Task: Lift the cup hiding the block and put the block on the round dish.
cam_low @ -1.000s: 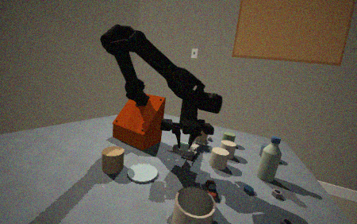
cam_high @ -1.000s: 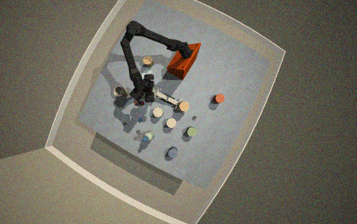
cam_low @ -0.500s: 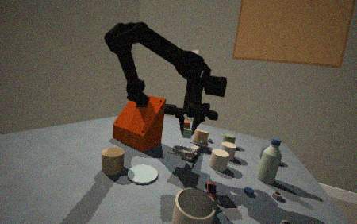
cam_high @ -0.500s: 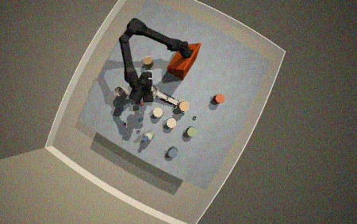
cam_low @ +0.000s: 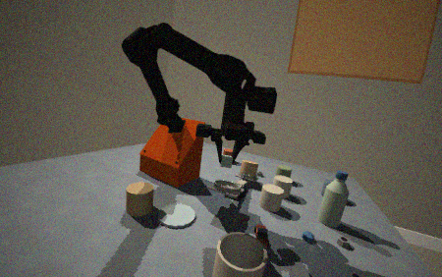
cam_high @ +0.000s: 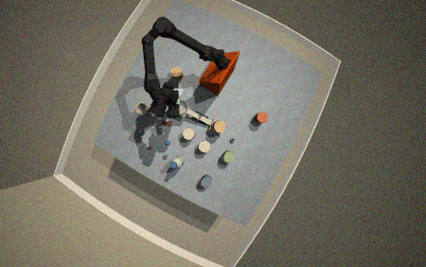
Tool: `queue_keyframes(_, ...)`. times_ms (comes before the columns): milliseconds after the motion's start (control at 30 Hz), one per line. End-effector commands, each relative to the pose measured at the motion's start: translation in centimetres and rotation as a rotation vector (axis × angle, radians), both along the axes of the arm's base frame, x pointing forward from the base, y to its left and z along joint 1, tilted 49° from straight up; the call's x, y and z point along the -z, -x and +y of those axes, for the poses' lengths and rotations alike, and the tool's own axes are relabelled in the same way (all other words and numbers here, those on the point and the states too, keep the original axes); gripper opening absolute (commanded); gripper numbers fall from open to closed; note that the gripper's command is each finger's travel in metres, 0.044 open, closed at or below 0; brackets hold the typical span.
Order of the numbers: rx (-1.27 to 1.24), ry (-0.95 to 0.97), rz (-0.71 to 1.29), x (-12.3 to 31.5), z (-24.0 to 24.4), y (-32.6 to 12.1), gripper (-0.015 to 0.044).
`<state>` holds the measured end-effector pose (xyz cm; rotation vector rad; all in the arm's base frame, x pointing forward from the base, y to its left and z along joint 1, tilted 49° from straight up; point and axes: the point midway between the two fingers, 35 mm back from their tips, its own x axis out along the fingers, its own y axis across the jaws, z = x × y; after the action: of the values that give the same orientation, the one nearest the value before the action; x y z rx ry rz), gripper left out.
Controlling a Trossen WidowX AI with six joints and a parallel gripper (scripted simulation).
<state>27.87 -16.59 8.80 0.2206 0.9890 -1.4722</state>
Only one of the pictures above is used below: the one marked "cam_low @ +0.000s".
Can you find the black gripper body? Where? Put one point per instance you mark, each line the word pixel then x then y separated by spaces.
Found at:
pixel 205 131

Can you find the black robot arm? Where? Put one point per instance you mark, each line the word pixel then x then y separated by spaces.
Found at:
pixel 225 71

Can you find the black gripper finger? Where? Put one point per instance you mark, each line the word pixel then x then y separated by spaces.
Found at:
pixel 237 148
pixel 219 147

